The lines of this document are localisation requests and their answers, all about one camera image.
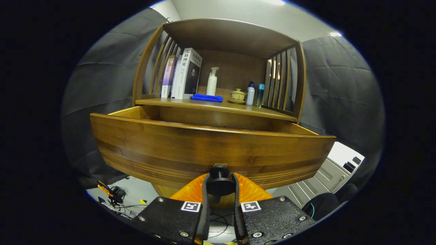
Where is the white drawer unit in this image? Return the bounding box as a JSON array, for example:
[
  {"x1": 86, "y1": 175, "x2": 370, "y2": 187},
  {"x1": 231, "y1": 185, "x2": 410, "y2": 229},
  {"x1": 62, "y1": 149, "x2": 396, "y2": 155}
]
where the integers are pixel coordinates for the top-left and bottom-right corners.
[{"x1": 272, "y1": 141, "x2": 365, "y2": 208}]

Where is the wooden countertop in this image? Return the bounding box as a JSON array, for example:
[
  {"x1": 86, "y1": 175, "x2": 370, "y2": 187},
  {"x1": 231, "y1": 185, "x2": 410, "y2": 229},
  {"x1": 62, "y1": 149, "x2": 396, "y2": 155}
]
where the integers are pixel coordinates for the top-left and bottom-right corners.
[{"x1": 135, "y1": 87, "x2": 298, "y2": 122}]

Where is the thick white book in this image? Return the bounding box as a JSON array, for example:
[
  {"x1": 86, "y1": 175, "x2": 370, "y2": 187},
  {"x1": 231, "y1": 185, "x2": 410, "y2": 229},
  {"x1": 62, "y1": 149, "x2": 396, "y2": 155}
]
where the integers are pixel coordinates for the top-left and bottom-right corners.
[{"x1": 171, "y1": 48, "x2": 203, "y2": 100}]

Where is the wooden cabinet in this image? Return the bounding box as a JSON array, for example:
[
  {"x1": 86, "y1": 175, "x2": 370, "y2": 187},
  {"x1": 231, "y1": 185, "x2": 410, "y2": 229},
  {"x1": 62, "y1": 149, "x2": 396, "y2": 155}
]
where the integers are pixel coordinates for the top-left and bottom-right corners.
[{"x1": 132, "y1": 18, "x2": 306, "y2": 198}]

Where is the yellow lidded teacup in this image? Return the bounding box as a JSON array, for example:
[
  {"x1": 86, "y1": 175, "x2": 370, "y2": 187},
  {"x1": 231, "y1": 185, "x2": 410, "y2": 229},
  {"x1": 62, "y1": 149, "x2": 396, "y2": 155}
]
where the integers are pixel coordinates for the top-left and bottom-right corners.
[{"x1": 228, "y1": 88, "x2": 246, "y2": 104}]

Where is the blue folded cloth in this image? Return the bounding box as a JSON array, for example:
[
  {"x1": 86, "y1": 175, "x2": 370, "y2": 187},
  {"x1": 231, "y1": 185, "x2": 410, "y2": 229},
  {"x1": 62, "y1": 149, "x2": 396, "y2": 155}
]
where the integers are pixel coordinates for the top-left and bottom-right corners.
[{"x1": 191, "y1": 94, "x2": 223, "y2": 102}]

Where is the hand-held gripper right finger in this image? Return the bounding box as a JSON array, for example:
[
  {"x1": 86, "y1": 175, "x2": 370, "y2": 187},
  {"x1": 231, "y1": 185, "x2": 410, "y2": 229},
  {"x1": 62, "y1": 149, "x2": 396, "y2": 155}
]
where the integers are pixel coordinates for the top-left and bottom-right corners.
[{"x1": 233, "y1": 172, "x2": 315, "y2": 245}]

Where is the wooden drawer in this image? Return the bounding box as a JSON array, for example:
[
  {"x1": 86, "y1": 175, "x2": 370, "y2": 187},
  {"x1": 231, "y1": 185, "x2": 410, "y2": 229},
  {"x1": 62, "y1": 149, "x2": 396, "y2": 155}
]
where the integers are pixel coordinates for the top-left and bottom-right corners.
[{"x1": 90, "y1": 105, "x2": 337, "y2": 196}]

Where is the clear teal bottle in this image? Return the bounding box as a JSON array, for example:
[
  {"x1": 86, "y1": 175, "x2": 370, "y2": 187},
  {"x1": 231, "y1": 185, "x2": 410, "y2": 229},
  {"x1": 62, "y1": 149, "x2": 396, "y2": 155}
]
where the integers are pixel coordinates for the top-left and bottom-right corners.
[{"x1": 256, "y1": 84, "x2": 265, "y2": 108}]

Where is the purple book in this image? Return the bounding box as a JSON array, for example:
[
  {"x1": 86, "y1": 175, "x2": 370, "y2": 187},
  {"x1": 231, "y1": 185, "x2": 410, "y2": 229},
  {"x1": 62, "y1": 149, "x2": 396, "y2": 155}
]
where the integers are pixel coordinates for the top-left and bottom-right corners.
[{"x1": 161, "y1": 55, "x2": 177, "y2": 98}]

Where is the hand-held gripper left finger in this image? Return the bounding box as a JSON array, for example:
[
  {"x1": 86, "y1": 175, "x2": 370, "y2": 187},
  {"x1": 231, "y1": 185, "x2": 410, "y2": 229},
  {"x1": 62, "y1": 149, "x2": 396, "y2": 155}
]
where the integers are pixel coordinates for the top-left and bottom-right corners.
[{"x1": 131, "y1": 173, "x2": 211, "y2": 245}]

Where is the white bottle with blue cap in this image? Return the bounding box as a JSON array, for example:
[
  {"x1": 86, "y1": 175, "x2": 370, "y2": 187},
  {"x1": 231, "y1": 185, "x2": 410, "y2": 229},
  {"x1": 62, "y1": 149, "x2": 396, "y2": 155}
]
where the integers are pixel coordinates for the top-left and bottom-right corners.
[{"x1": 246, "y1": 81, "x2": 255, "y2": 106}]

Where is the white pump bottle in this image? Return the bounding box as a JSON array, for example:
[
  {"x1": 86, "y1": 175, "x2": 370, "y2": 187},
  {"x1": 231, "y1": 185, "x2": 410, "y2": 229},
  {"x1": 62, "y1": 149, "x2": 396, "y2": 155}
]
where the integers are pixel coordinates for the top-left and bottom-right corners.
[{"x1": 206, "y1": 67, "x2": 219, "y2": 96}]

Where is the orange black tool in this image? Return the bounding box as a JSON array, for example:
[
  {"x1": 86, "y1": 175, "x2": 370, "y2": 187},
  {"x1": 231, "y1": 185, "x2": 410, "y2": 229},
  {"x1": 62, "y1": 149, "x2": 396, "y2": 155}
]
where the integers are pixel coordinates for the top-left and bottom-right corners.
[{"x1": 96, "y1": 180, "x2": 125, "y2": 205}]

